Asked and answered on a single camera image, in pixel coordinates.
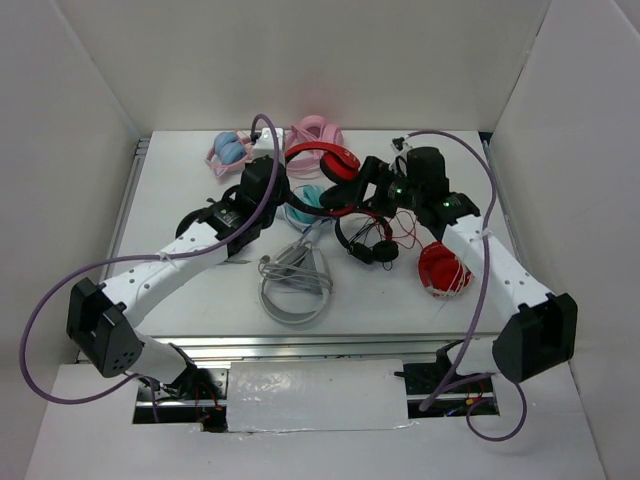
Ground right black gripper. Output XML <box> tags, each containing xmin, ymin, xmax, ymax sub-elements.
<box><xmin>335</xmin><ymin>155</ymin><xmax>423</xmax><ymax>219</ymax></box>

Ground teal white cat-ear headphones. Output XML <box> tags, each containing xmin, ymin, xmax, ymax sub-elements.
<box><xmin>277</xmin><ymin>184</ymin><xmax>328</xmax><ymax>233</ymax></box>

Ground red black headphones with cable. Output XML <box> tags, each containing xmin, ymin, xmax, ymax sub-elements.
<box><xmin>282</xmin><ymin>139</ymin><xmax>419</xmax><ymax>251</ymax></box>

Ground pink blue cat-ear headphones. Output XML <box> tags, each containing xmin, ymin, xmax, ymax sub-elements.
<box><xmin>204</xmin><ymin>131</ymin><xmax>253</xmax><ymax>179</ymax></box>

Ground silver foil sheet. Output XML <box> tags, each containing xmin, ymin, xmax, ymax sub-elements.
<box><xmin>226</xmin><ymin>359</ymin><xmax>409</xmax><ymax>433</ymax></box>

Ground red headphones white cable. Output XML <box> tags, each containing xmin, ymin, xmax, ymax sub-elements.
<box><xmin>417</xmin><ymin>240</ymin><xmax>474</xmax><ymax>301</ymax></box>

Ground aluminium rail frame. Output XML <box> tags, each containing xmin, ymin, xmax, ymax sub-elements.
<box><xmin>77</xmin><ymin>130</ymin><xmax>556</xmax><ymax>361</ymax></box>

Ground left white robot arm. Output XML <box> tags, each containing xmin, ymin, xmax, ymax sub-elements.
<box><xmin>66</xmin><ymin>156</ymin><xmax>342</xmax><ymax>399</ymax></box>

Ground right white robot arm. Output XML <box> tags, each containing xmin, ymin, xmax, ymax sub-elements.
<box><xmin>320</xmin><ymin>146</ymin><xmax>578</xmax><ymax>392</ymax></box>

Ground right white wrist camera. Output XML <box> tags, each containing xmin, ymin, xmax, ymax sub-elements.
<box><xmin>391</xmin><ymin>137</ymin><xmax>411</xmax><ymax>176</ymax></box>

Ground grey headphones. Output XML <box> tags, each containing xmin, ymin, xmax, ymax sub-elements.
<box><xmin>258</xmin><ymin>240</ymin><xmax>334</xmax><ymax>326</ymax></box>

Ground small black headphones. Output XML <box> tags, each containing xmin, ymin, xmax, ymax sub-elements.
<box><xmin>333</xmin><ymin>214</ymin><xmax>400</xmax><ymax>266</ymax></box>

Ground pink round headphones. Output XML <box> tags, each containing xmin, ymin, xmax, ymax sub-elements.
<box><xmin>284</xmin><ymin>115</ymin><xmax>344</xmax><ymax>179</ymax></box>

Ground black gaming headset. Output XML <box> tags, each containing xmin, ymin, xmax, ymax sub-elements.
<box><xmin>169</xmin><ymin>199</ymin><xmax>259</xmax><ymax>268</ymax></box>

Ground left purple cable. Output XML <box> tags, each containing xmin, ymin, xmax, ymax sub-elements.
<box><xmin>18</xmin><ymin>113</ymin><xmax>289</xmax><ymax>426</ymax></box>

